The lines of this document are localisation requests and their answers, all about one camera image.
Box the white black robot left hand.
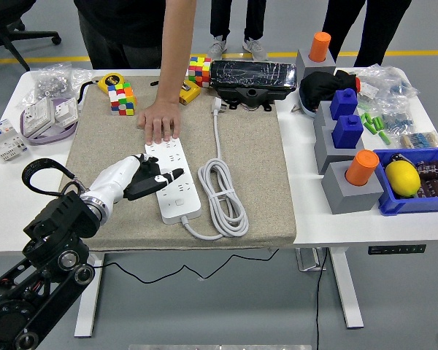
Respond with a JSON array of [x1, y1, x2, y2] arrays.
[[88, 152, 186, 213]]

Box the person's left hand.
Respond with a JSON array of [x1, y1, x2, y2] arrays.
[[137, 98, 183, 144]]

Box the white power strip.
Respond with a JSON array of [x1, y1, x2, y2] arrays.
[[145, 136, 202, 225]]

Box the thin black adapter cord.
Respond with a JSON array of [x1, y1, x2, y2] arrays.
[[94, 249, 280, 284]]

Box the square yellow tape measure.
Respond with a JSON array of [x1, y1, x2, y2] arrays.
[[178, 79, 201, 106]]

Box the colourful puzzle cube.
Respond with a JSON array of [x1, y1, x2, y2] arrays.
[[107, 82, 137, 117], [188, 56, 212, 89]]

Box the round yellow tape measure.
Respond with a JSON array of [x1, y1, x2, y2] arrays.
[[75, 72, 127, 110]]

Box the purple tray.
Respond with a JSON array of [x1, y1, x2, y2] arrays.
[[20, 97, 78, 146]]

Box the small white socket panel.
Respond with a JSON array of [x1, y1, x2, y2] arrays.
[[53, 97, 78, 128]]

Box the small clear plastic bag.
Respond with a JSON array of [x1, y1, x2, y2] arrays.
[[71, 67, 96, 90]]

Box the person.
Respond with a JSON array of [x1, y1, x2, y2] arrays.
[[321, 0, 413, 69], [74, 0, 167, 70], [208, 0, 269, 62]]

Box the large white socket panel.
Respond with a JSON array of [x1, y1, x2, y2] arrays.
[[23, 97, 55, 138]]

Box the black plastic-wrapped device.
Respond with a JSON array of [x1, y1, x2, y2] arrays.
[[208, 60, 298, 112]]

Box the black table control panel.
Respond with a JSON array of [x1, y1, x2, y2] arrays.
[[367, 244, 427, 255]]

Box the grey-brown fabric mat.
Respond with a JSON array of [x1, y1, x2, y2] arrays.
[[60, 75, 297, 252]]

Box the white table leg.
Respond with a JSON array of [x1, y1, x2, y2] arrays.
[[328, 247, 365, 330], [74, 253, 107, 338]]

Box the clear bag of screws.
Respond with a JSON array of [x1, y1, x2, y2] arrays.
[[16, 61, 74, 110]]

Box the white circuit breaker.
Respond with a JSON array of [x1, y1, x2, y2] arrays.
[[0, 119, 31, 161]]

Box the blue plastic bin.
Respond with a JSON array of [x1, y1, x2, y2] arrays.
[[372, 147, 438, 217]]

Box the white blue-rimmed object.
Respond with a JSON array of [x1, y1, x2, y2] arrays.
[[299, 96, 319, 120]]

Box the black office chair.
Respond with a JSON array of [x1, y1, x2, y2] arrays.
[[0, 0, 62, 72]]

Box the dark brown capacitor pile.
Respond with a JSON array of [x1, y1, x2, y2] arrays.
[[415, 160, 438, 198]]

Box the grey block with hole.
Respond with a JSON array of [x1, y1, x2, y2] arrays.
[[320, 160, 385, 215], [294, 49, 337, 81], [312, 101, 337, 136], [313, 125, 366, 175]]

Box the black cloth bundle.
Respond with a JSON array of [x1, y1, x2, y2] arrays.
[[299, 69, 362, 110]]

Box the yellow lemon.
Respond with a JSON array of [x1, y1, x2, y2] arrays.
[[384, 160, 422, 198]]

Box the orange cylinder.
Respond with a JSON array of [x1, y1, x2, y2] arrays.
[[310, 31, 332, 63], [345, 149, 380, 187]]

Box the blue square peg block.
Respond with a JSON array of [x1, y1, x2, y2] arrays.
[[329, 87, 358, 121], [331, 114, 364, 149]]

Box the clear bag of resistors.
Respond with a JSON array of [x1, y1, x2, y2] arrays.
[[399, 130, 438, 149]]

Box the clear bag of blue parts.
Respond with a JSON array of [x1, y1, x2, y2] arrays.
[[377, 98, 416, 133], [356, 63, 421, 110]]

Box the white power strip cable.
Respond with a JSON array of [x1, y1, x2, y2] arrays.
[[181, 96, 250, 241]]

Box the black hanging cable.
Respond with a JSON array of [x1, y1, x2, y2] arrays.
[[315, 247, 330, 350]]

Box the grey under-table bracket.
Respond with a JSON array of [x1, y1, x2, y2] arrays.
[[295, 247, 328, 273]]

